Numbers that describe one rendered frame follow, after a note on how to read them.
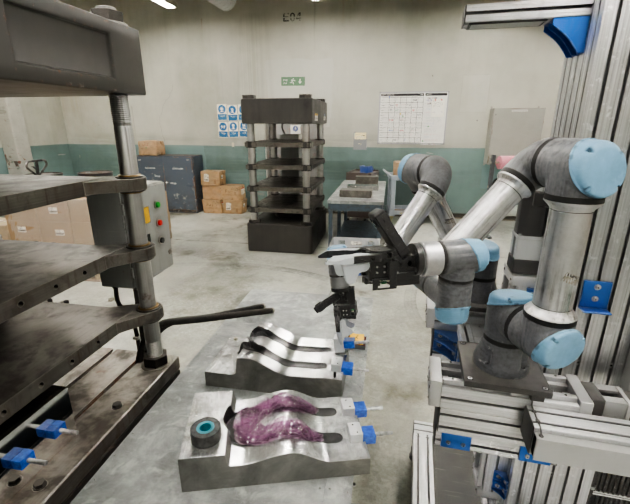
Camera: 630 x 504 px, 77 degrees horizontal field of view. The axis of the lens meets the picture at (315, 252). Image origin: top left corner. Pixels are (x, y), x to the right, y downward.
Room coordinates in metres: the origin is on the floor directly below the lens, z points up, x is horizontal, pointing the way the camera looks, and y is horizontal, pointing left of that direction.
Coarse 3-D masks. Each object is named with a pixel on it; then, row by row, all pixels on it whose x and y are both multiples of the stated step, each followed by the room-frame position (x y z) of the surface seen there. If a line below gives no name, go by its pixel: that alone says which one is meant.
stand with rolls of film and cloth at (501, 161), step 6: (492, 156) 6.16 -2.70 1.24; (498, 156) 6.22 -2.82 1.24; (504, 156) 6.14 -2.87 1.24; (510, 156) 6.15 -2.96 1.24; (492, 162) 6.15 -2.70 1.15; (498, 162) 6.16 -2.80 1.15; (504, 162) 6.08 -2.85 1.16; (492, 168) 6.15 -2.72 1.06; (498, 168) 6.17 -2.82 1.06; (492, 174) 6.15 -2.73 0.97; (492, 180) 6.15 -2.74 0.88; (516, 210) 6.10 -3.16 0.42
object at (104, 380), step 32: (96, 352) 1.47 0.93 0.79; (128, 352) 1.47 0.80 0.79; (64, 384) 1.26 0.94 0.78; (96, 384) 1.26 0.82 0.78; (128, 384) 1.26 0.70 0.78; (160, 384) 1.30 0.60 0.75; (96, 416) 1.08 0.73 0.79; (128, 416) 1.11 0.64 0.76; (64, 448) 0.95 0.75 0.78; (96, 448) 0.96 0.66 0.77; (32, 480) 0.84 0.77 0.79; (64, 480) 0.84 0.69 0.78
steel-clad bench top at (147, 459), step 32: (256, 320) 1.73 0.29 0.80; (288, 320) 1.73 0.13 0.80; (320, 320) 1.73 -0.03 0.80; (352, 320) 1.73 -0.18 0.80; (352, 352) 1.45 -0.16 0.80; (192, 384) 1.23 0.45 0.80; (352, 384) 1.23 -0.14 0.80; (160, 416) 1.07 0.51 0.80; (128, 448) 0.93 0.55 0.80; (160, 448) 0.93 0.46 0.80; (96, 480) 0.82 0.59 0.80; (128, 480) 0.82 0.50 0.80; (160, 480) 0.82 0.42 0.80; (320, 480) 0.82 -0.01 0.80; (352, 480) 0.82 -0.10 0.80
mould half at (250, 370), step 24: (240, 336) 1.48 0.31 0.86; (264, 336) 1.35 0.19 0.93; (288, 336) 1.41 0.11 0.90; (216, 360) 1.30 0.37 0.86; (240, 360) 1.20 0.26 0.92; (264, 360) 1.21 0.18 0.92; (312, 360) 1.26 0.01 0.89; (216, 384) 1.22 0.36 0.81; (240, 384) 1.20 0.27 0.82; (264, 384) 1.19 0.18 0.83; (288, 384) 1.17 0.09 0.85; (312, 384) 1.16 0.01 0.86; (336, 384) 1.14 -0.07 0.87
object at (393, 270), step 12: (372, 252) 0.76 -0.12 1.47; (384, 252) 0.76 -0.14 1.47; (396, 252) 0.78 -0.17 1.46; (420, 252) 0.78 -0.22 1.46; (372, 264) 0.76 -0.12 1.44; (384, 264) 0.77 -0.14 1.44; (396, 264) 0.76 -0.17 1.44; (408, 264) 0.81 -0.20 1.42; (420, 264) 0.77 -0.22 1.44; (372, 276) 0.76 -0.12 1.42; (384, 276) 0.76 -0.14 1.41; (396, 276) 0.76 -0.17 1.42; (408, 276) 0.78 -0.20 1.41; (372, 288) 0.75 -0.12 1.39; (384, 288) 0.75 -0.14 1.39
